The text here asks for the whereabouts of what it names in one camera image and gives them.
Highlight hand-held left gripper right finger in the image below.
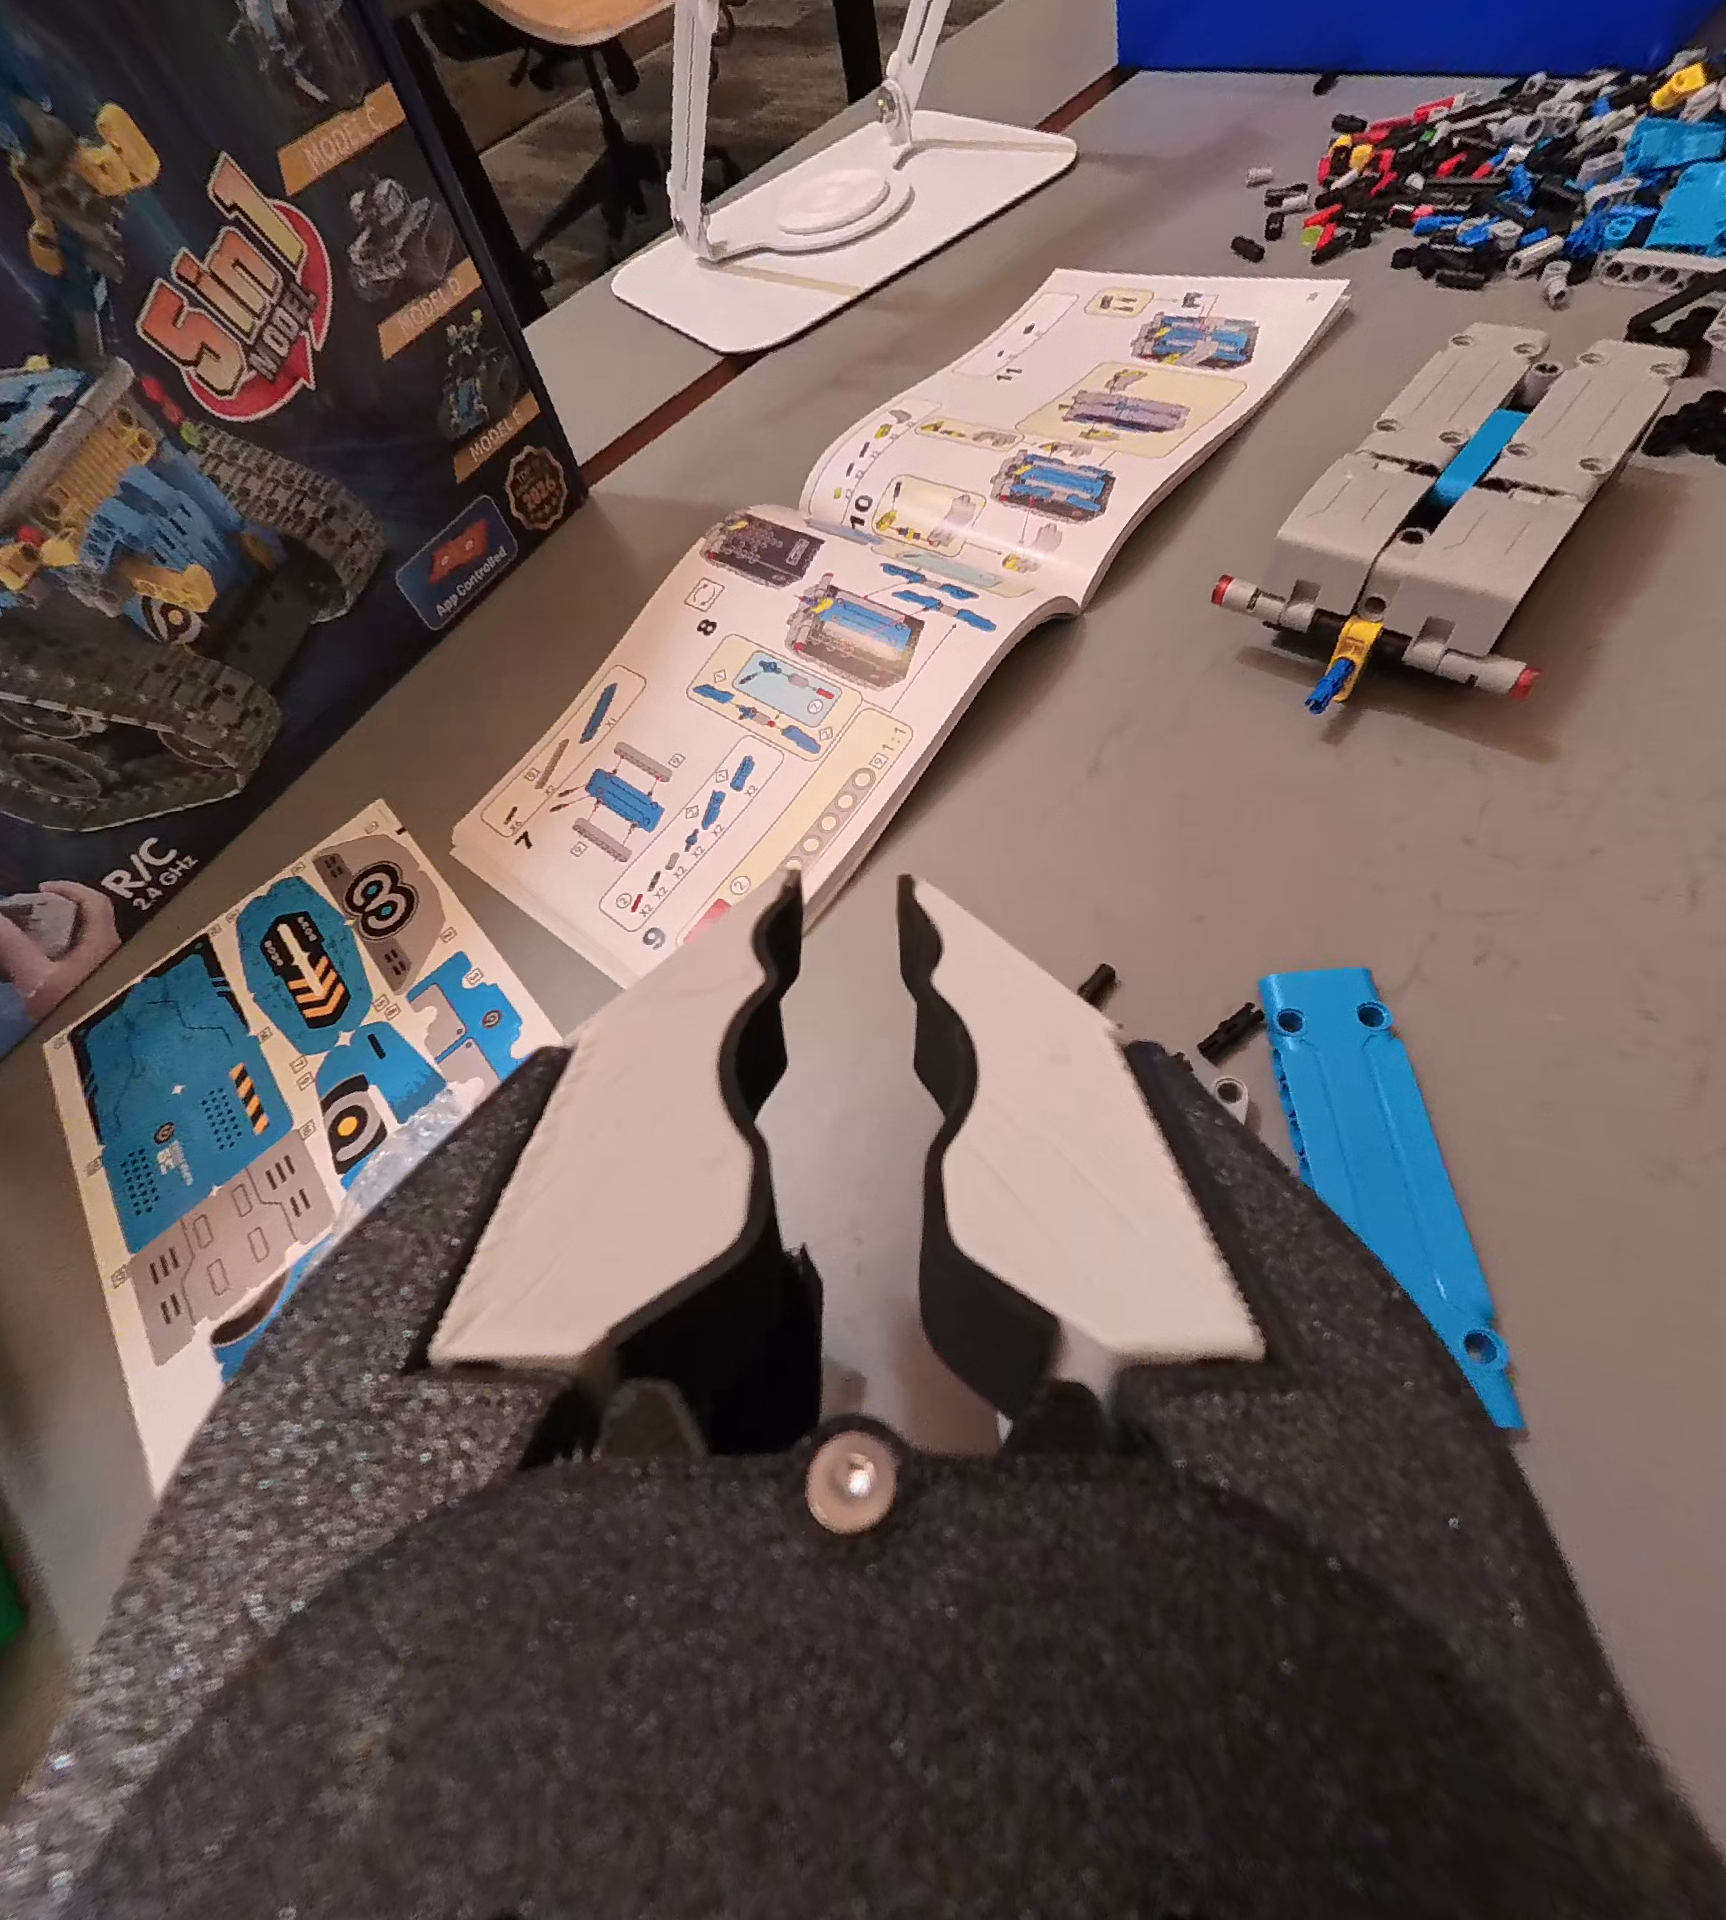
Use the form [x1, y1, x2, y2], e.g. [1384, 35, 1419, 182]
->
[897, 872, 1271, 1417]

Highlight toy building kit box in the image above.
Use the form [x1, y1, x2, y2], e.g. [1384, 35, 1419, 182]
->
[0, 0, 591, 1108]

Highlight sticker sheet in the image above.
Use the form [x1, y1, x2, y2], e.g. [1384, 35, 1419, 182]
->
[43, 798, 566, 1492]

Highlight pile of small toy pieces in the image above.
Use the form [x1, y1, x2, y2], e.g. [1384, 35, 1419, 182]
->
[1226, 26, 1726, 437]

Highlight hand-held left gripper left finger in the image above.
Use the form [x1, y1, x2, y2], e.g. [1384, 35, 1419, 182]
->
[427, 870, 823, 1405]

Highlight blue toy panel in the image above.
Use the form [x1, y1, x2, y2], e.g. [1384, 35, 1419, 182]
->
[1257, 965, 1527, 1438]

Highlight white stand with wooden board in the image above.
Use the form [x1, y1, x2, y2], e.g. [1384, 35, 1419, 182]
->
[478, 0, 1077, 357]

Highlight grey black toy brick assembly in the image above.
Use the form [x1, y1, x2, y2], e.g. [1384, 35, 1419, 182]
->
[1209, 321, 1691, 718]

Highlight blue plastic bin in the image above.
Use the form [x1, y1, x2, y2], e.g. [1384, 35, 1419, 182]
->
[1115, 0, 1726, 78]

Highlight instruction booklet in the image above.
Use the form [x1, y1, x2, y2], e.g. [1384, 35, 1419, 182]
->
[446, 269, 1357, 993]

